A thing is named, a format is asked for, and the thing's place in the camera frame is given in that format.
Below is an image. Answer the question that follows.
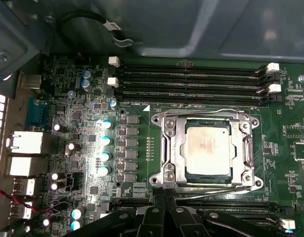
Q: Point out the red black twisted wire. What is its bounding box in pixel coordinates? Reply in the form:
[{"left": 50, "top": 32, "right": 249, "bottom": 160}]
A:
[{"left": 0, "top": 161, "right": 53, "bottom": 215}]

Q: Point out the CPU socket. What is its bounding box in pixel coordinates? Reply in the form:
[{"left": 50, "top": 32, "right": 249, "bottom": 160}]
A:
[{"left": 149, "top": 108, "right": 265, "bottom": 192}]

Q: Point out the black PC case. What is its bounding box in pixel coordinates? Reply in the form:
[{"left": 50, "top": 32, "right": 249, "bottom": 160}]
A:
[{"left": 0, "top": 0, "right": 304, "bottom": 237}]

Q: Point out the thick black cable loop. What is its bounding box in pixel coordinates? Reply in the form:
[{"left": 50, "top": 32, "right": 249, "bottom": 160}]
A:
[{"left": 57, "top": 9, "right": 123, "bottom": 42}]

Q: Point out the silver wire locking lever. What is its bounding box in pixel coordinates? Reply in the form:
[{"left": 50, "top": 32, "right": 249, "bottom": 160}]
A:
[
  {"left": 161, "top": 108, "right": 261, "bottom": 119},
  {"left": 152, "top": 185, "right": 258, "bottom": 200}
]

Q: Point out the silver CPU chip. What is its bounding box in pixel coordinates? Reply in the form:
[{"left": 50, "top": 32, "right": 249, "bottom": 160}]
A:
[{"left": 184, "top": 118, "right": 233, "bottom": 185}]

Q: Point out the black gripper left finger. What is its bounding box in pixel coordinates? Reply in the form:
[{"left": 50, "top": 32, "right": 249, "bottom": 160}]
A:
[{"left": 79, "top": 188, "right": 167, "bottom": 237}]

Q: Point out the green motherboard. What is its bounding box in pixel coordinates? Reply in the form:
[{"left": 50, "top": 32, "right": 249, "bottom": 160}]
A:
[{"left": 15, "top": 55, "right": 304, "bottom": 237}]

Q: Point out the silver socket cover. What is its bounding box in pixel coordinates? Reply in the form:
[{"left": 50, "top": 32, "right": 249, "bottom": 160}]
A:
[{"left": 161, "top": 115, "right": 254, "bottom": 186}]

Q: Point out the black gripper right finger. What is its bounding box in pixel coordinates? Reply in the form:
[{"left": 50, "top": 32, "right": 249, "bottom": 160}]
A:
[{"left": 166, "top": 188, "right": 285, "bottom": 237}]

